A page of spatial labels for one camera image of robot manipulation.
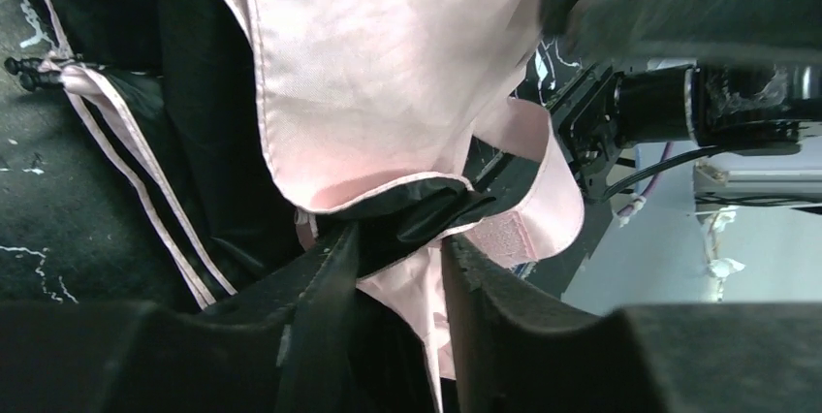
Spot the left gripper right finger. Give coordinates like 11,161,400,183
442,237,821,412

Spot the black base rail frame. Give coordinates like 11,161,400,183
513,63,821,297

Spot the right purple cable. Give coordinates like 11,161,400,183
615,141,676,226

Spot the pink and black folding umbrella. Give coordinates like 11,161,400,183
6,0,584,412

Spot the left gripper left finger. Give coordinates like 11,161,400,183
1,226,359,412

